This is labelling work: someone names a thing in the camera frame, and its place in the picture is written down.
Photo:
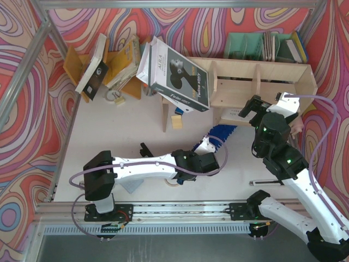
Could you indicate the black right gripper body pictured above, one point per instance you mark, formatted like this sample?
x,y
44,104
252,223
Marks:
x,y
258,104

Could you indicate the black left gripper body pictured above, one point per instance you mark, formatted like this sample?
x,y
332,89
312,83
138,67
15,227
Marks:
x,y
214,160

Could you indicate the blue microfiber duster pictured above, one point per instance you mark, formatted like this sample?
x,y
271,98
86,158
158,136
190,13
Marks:
x,y
221,131

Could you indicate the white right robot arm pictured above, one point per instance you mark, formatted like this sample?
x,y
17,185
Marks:
x,y
325,232

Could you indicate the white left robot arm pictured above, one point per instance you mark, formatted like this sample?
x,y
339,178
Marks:
x,y
104,171

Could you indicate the light wooden bookshelf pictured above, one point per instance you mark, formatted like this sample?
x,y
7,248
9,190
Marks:
x,y
236,81

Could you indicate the white spiral notebook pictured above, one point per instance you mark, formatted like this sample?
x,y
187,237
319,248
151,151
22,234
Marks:
x,y
230,116

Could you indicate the pink eraser figure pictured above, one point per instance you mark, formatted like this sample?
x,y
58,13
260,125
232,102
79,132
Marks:
x,y
297,126

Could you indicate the beige masking tape roll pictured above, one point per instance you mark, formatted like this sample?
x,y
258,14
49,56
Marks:
x,y
171,184

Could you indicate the yellow sticky note pad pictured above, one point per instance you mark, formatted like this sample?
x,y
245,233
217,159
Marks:
x,y
176,121

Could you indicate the teal desk file organizer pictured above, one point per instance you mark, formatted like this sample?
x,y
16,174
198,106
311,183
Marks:
x,y
266,46

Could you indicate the small blue sharpener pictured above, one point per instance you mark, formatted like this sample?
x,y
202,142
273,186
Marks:
x,y
179,111

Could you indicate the black binder clip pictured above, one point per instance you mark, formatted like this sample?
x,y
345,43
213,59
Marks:
x,y
144,151

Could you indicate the blue and yellow book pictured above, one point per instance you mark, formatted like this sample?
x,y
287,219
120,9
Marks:
x,y
297,48

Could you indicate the large Twins story book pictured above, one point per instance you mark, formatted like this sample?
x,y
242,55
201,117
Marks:
x,y
174,76

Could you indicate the pen cup with pens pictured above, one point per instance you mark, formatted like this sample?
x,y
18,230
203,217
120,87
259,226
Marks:
x,y
148,91

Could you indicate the gold binder clip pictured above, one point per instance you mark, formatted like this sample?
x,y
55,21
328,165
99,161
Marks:
x,y
119,99

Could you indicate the stack of yellow books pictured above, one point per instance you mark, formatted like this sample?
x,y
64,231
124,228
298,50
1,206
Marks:
x,y
123,65

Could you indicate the white and black paperback book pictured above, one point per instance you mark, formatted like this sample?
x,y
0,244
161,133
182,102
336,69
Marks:
x,y
94,69

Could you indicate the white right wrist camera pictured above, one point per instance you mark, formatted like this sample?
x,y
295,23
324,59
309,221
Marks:
x,y
286,105

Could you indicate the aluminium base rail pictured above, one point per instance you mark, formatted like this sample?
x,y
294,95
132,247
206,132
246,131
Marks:
x,y
146,212

